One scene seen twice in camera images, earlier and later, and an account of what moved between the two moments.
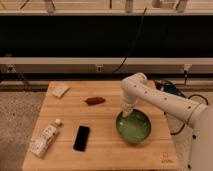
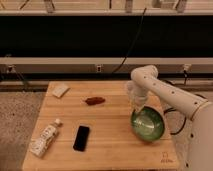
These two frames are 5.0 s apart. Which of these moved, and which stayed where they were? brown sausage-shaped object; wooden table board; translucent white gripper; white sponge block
Moved: translucent white gripper
Stayed: white sponge block; brown sausage-shaped object; wooden table board
